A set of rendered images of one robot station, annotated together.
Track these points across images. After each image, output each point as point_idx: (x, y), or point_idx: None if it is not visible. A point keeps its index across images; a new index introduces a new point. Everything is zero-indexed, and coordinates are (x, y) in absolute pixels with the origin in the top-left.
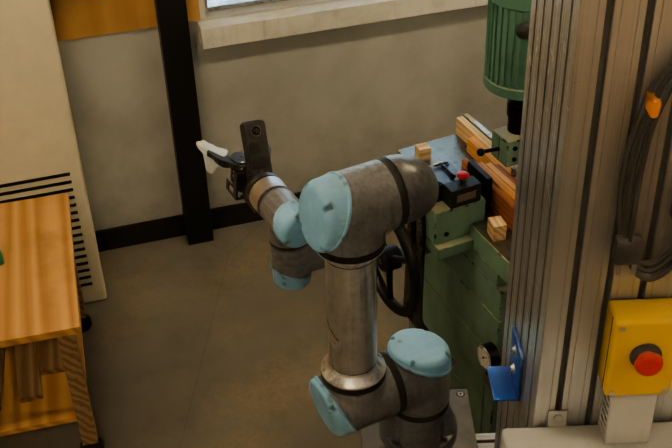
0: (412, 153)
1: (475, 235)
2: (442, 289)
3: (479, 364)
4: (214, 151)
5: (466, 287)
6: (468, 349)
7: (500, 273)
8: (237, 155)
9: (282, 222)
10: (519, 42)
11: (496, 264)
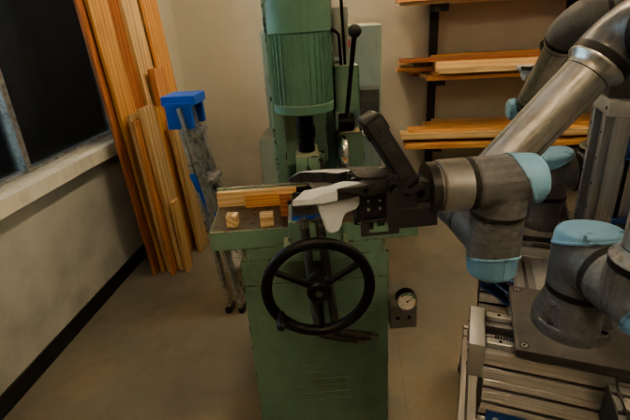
0: (222, 228)
1: (347, 227)
2: (305, 307)
3: (368, 328)
4: (344, 186)
5: (340, 280)
6: (352, 328)
7: (386, 234)
8: (367, 174)
9: (543, 168)
10: (324, 59)
11: (380, 231)
